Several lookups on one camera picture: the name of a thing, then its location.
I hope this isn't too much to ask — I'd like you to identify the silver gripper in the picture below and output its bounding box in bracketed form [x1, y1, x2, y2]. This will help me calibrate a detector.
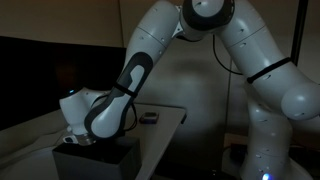
[77, 132, 98, 147]

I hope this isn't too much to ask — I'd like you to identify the gray fabric storage box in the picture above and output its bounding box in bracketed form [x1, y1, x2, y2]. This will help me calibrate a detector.
[52, 134, 143, 180]

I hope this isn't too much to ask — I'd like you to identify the game controller retail box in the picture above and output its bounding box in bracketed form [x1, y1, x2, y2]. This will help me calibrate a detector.
[138, 111, 160, 125]

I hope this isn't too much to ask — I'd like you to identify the black partition panel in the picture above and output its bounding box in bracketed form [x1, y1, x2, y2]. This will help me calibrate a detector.
[0, 35, 128, 132]

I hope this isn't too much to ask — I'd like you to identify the black vertical pole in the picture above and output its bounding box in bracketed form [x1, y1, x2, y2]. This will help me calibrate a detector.
[290, 0, 309, 66]

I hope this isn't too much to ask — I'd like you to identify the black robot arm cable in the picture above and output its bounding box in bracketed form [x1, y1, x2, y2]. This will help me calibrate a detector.
[212, 34, 244, 76]

